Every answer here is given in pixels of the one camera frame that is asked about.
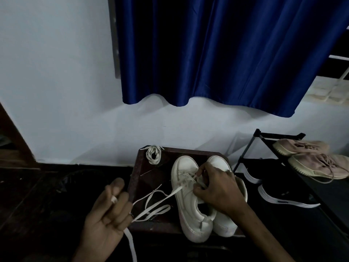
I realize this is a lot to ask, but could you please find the person's left hand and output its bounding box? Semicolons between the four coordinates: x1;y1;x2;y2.
73;177;135;259

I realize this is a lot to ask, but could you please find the person's right hand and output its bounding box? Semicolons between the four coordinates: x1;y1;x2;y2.
193;161;248;217

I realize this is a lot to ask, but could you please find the white shoelace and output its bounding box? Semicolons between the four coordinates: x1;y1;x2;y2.
110;171;208;262
139;145;165;166

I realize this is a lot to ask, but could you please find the person's right forearm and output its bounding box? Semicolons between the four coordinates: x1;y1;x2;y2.
234;201;297;262

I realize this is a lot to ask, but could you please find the black sneaker white sole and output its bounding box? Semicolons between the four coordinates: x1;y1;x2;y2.
257;184;322;209
242;167;264;185

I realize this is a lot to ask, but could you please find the dark brown plastic stool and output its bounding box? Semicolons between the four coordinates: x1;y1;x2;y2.
127;146;246;238

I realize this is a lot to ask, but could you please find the pink sneaker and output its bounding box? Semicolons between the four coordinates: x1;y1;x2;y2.
272;138;331;157
287;153;349;184

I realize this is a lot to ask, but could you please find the black shoe rack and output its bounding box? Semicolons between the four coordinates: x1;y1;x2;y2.
232;128;349;233

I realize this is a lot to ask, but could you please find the blue curtain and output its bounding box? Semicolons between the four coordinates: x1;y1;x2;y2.
113;0;349;118

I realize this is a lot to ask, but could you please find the white window grille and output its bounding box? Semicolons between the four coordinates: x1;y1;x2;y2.
305;53;349;107

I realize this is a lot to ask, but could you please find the brown wooden door frame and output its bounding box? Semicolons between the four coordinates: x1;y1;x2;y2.
0;102;41;170

